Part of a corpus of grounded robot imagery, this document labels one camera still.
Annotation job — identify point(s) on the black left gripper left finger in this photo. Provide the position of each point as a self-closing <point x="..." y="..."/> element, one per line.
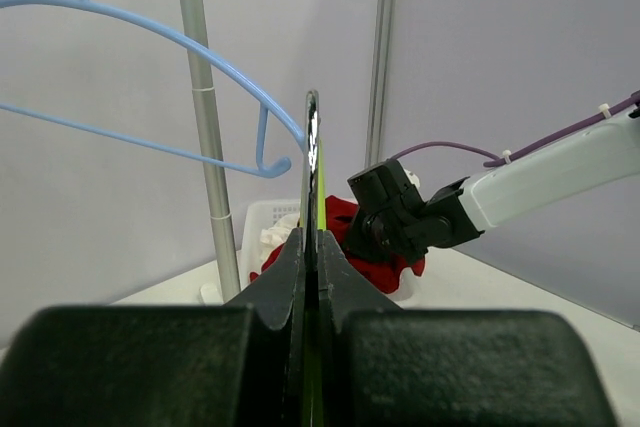
<point x="235" y="364"/>

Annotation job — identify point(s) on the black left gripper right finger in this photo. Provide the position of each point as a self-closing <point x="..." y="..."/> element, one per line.
<point x="384" y="365"/>

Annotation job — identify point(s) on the white printed t shirt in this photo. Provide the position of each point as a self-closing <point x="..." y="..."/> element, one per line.
<point x="276" y="235"/>

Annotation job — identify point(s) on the red t shirt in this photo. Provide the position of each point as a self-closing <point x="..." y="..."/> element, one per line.
<point x="365" y="242"/>

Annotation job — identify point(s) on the light blue plastic hanger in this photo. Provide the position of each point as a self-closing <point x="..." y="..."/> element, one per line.
<point x="109" y="74"/>

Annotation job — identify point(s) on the lime green hanger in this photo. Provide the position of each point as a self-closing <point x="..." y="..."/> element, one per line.
<point x="312" y="410"/>

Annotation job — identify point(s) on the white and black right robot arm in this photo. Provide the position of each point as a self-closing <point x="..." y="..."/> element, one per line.
<point x="394" y="220"/>

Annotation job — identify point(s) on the white plastic basket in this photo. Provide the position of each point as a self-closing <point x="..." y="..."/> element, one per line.
<point x="268" y="224"/>

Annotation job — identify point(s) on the silver clothes rack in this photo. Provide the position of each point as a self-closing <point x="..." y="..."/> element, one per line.
<point x="207" y="121"/>

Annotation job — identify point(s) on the aluminium corner post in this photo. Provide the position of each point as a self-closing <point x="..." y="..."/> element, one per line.
<point x="385" y="11"/>

